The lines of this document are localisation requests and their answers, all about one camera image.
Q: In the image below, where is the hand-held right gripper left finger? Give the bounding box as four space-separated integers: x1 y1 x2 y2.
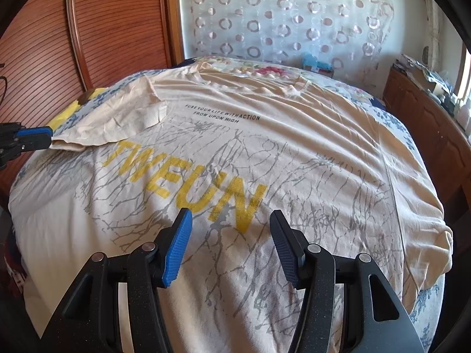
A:
27 208 194 353

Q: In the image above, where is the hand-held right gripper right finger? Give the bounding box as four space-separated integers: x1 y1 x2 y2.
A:
269 209 424 353

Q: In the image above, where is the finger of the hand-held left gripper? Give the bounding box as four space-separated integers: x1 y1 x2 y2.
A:
0 122 53 140
0 137 51 170

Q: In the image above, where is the beige printed t-shirt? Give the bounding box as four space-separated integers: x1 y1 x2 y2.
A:
8 61 454 353

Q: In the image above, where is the dark red cloth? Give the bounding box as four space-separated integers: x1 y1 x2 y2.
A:
0 250 28 302

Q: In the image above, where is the blue floral bed sheet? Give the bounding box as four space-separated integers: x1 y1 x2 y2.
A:
11 57 447 353

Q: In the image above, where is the colourful floral pillow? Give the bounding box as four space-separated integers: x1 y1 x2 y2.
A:
204 56 308 79

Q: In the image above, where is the blue tissue box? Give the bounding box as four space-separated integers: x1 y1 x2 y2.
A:
300 53 336 78

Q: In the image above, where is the wooden cabinet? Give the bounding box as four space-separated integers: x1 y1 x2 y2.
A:
383 64 471 216

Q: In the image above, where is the pile of papers and boxes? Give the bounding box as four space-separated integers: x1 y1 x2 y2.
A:
393 53 457 115

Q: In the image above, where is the sheer circle-pattern curtain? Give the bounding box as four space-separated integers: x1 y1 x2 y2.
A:
178 0 397 79

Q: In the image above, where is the window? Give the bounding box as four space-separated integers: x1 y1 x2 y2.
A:
454 39 471 136

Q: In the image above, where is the floral window drape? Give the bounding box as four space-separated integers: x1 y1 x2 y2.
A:
427 0 443 75

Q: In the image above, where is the black cable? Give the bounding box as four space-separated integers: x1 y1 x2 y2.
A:
0 63 9 100

